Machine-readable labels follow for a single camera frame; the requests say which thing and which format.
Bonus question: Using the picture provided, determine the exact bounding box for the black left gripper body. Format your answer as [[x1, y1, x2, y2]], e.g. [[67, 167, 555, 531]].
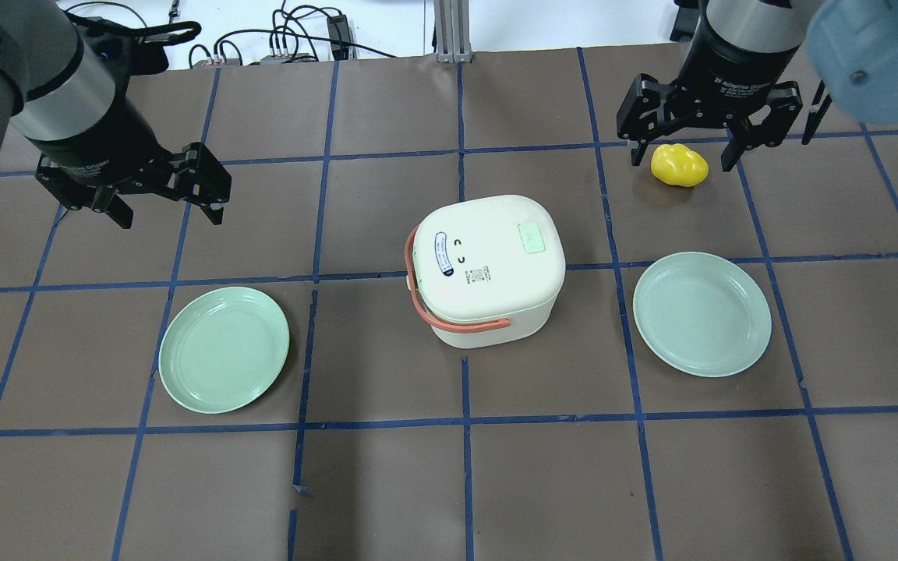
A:
[[34, 117, 184, 201]]

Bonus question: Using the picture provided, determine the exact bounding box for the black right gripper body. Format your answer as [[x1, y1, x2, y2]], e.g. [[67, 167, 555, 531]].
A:
[[670, 31, 795, 130]]

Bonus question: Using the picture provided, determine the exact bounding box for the cream rice cooker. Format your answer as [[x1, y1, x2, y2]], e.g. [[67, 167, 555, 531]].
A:
[[403, 194, 566, 349]]

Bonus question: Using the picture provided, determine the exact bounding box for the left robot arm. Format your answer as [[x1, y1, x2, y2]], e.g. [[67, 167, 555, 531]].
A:
[[0, 1, 232, 228]]

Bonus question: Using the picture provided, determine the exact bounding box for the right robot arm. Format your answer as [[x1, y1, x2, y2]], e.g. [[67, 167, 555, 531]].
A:
[[616, 1, 898, 171]]

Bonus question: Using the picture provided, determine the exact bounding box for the yellow toy pepper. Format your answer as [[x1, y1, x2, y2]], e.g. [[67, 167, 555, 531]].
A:
[[651, 143, 710, 188]]

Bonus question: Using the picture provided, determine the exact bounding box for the left green plate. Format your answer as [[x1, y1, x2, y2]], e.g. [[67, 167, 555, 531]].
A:
[[157, 285, 290, 415]]

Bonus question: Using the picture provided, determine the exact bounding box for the green plate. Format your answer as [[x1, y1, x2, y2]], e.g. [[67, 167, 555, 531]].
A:
[[157, 285, 290, 415], [633, 252, 772, 379]]

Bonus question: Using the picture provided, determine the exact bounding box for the right green plate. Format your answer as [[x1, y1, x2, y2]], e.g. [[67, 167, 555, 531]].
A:
[[633, 252, 772, 379]]

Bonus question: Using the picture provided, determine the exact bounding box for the brown paper table mat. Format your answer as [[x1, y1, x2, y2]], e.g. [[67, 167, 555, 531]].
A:
[[0, 44, 898, 560]]

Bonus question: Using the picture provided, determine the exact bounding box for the black cable bundle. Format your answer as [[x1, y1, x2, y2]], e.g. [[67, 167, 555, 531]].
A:
[[67, 0, 399, 71]]

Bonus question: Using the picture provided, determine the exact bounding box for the aluminium frame post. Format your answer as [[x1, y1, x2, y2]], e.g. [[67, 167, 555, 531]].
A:
[[433, 0, 473, 64]]

